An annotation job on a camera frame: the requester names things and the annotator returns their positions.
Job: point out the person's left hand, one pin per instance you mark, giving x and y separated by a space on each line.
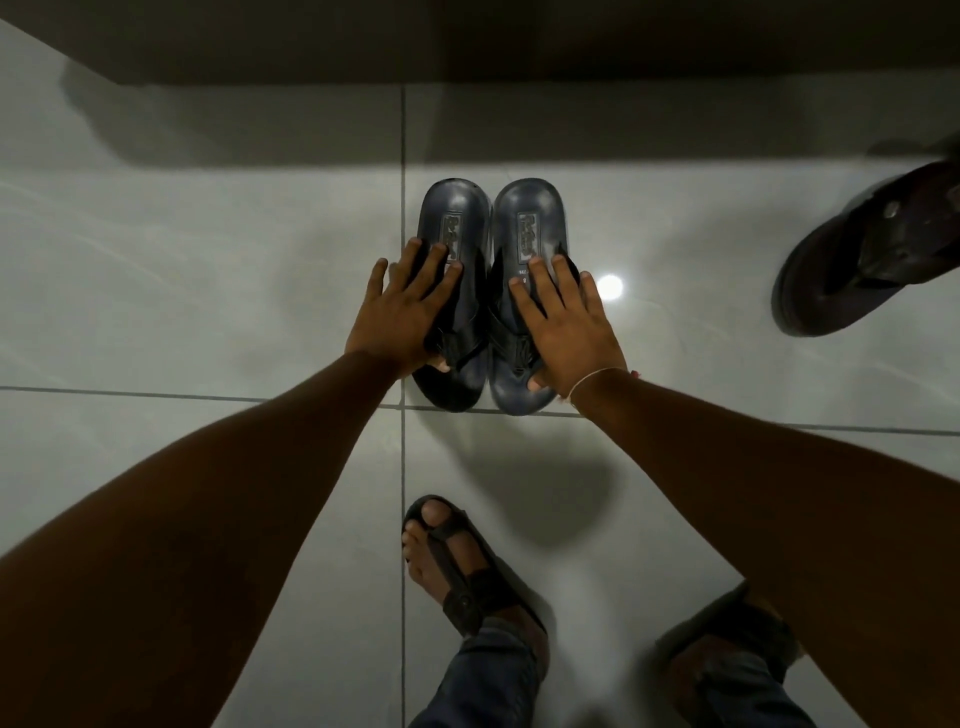
396 322

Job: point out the person's right hand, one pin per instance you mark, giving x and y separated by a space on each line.
571 345

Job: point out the person's right little finger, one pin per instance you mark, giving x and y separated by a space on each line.
592 292

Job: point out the person's right thumb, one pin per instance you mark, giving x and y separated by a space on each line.
537 383

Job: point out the person's left middle finger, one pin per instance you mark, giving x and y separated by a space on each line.
429 268

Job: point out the person's left little finger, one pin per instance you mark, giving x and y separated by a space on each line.
376 279

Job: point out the person's left thumb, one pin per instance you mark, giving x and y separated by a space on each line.
439 367

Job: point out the person's right middle finger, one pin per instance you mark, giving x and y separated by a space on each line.
545 283

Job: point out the dark blue slipper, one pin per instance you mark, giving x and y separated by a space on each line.
459 217
525 214

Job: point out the person's left forearm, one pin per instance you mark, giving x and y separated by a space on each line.
187 540

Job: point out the person's right forearm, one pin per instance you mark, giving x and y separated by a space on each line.
787 510

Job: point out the white thread wristband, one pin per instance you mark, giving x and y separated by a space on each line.
592 379

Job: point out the person's left foot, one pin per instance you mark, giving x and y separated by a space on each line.
429 559

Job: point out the person's foot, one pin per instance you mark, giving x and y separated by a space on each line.
429 559
701 660

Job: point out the dark brown sandal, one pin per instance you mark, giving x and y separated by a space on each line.
862 255

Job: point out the blue jeans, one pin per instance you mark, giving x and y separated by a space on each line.
487 682

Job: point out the person's right foot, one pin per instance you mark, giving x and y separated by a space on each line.
701 660

